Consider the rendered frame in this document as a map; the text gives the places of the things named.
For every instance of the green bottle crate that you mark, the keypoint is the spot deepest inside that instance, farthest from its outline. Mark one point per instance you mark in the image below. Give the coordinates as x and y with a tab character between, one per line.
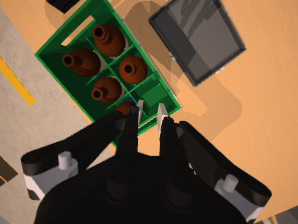
150	90

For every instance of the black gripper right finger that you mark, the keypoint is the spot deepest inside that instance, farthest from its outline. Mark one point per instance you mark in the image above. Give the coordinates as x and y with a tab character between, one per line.
246	193

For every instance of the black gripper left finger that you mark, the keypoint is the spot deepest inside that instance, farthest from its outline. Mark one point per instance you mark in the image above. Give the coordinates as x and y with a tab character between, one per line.
45	167

